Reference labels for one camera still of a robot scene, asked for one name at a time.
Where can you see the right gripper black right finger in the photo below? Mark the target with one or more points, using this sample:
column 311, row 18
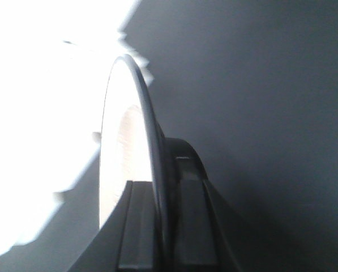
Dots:
column 211, row 236

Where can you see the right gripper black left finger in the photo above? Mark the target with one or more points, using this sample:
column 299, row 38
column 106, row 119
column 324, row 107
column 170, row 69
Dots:
column 128, row 239

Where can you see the beige plate with black rim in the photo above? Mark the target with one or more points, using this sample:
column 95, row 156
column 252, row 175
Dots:
column 132, row 148

